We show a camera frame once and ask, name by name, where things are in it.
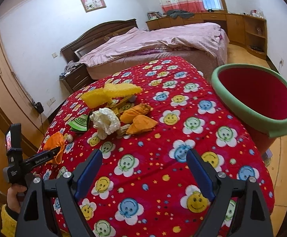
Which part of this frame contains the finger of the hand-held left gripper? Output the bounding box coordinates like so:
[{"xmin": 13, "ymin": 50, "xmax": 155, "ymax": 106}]
[{"xmin": 45, "ymin": 146, "xmax": 61, "ymax": 161}]

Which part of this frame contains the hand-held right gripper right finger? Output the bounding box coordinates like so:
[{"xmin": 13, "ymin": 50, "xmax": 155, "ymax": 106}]
[{"xmin": 186, "ymin": 149, "xmax": 275, "ymax": 237}]

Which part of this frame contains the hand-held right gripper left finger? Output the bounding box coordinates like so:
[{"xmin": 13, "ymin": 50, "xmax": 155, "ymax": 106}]
[{"xmin": 16, "ymin": 149, "xmax": 103, "ymax": 237}]

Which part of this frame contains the orange plastic bag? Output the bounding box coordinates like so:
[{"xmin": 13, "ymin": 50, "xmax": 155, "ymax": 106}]
[{"xmin": 43, "ymin": 132, "xmax": 66, "ymax": 165}]

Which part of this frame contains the yellow foam fruit net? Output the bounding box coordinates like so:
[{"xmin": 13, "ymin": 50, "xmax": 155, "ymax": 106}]
[{"xmin": 80, "ymin": 83, "xmax": 143, "ymax": 109}]

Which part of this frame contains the red bin with green rim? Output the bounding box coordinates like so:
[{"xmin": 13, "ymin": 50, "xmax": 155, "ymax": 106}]
[{"xmin": 211, "ymin": 63, "xmax": 287, "ymax": 155}]

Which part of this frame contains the person's left forearm yellow sleeve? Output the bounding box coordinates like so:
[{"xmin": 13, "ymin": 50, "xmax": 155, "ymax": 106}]
[{"xmin": 1, "ymin": 204, "xmax": 19, "ymax": 237}]

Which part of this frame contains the person's left hand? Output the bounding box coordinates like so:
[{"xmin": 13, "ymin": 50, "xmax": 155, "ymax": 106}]
[{"xmin": 6, "ymin": 174, "xmax": 41, "ymax": 214}]

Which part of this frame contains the green printed packet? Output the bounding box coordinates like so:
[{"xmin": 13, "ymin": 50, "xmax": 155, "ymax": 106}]
[{"xmin": 69, "ymin": 114, "xmax": 91, "ymax": 133}]

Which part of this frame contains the red flower print blanket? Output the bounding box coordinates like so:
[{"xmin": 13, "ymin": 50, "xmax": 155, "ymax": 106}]
[{"xmin": 32, "ymin": 56, "xmax": 275, "ymax": 237}]

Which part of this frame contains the black power adapter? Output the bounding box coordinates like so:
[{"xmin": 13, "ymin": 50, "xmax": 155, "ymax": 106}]
[{"xmin": 32, "ymin": 100, "xmax": 44, "ymax": 114}]

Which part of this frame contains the peanut shell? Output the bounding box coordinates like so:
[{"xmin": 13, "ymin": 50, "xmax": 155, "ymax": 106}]
[{"xmin": 116, "ymin": 125, "xmax": 131, "ymax": 139}]

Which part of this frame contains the white crumpled paper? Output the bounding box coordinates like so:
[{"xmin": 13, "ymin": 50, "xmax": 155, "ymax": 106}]
[{"xmin": 89, "ymin": 107, "xmax": 121, "ymax": 140}]

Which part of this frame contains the orange peel piece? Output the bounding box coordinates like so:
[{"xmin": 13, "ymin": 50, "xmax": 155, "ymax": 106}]
[
  {"xmin": 129, "ymin": 115, "xmax": 159, "ymax": 136},
  {"xmin": 121, "ymin": 104, "xmax": 152, "ymax": 124}
]

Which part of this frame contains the dark wooden nightstand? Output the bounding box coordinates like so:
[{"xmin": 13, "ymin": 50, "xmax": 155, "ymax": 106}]
[{"xmin": 59, "ymin": 64, "xmax": 90, "ymax": 93}]

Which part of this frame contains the yellow patterned wrapper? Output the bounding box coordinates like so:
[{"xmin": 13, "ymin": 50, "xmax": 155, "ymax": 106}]
[{"xmin": 110, "ymin": 98, "xmax": 134, "ymax": 116}]

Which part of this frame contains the wooden wardrobe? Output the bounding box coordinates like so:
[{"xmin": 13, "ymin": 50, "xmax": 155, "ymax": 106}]
[{"xmin": 0, "ymin": 15, "xmax": 47, "ymax": 213}]

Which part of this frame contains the pile of clothes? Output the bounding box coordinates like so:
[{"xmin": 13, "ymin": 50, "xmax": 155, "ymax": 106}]
[{"xmin": 60, "ymin": 60, "xmax": 84, "ymax": 77}]

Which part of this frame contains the bed with pink quilt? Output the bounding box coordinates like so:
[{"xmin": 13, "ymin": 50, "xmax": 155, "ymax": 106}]
[{"xmin": 87, "ymin": 28, "xmax": 230, "ymax": 81}]

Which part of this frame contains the dark wooden headboard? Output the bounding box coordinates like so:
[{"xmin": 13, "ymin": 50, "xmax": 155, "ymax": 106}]
[{"xmin": 61, "ymin": 18, "xmax": 138, "ymax": 62}]

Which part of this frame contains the pink checked quilt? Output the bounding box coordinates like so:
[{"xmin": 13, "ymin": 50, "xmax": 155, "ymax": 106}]
[{"xmin": 79, "ymin": 22, "xmax": 222, "ymax": 67}]

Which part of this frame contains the wooden cabinet desk unit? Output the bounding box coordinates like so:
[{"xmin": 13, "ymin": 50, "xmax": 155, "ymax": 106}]
[{"xmin": 146, "ymin": 11, "xmax": 268, "ymax": 60}]

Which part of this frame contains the dark grey garment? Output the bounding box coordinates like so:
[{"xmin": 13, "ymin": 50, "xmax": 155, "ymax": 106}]
[{"xmin": 167, "ymin": 9, "xmax": 195, "ymax": 19}]

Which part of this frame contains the framed wall photo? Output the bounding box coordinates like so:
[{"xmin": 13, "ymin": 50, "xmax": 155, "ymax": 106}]
[{"xmin": 77, "ymin": 0, "xmax": 107, "ymax": 13}]

